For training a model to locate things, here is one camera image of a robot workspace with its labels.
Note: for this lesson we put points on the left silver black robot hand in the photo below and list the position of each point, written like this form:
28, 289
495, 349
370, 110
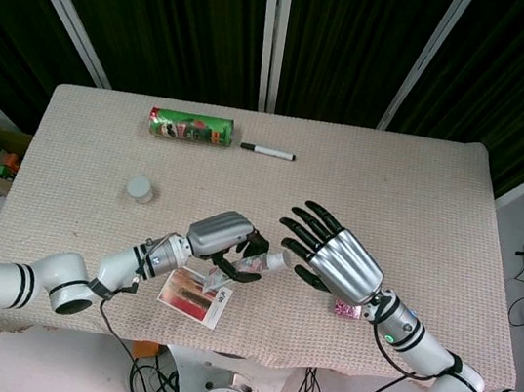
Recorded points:
214, 236

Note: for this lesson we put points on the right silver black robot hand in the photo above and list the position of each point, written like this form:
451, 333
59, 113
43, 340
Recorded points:
350, 266

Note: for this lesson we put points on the white printed toothpaste tube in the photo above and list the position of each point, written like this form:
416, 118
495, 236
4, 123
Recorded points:
251, 266

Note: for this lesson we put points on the pink patterned small box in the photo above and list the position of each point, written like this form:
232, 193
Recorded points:
347, 310

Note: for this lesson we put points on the red photo postcard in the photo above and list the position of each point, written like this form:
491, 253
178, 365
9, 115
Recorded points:
187, 297

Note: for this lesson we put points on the beige woven tablecloth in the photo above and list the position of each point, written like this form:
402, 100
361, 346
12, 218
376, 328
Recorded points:
291, 200

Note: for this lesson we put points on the small white round jar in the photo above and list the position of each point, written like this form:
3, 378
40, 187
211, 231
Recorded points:
139, 189

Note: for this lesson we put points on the black white marker pen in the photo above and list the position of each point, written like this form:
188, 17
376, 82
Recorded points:
268, 151

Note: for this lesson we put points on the green cylindrical snack can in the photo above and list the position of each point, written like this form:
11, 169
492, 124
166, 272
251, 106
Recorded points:
190, 127

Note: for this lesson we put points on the orange small object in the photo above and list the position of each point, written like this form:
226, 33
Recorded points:
144, 349

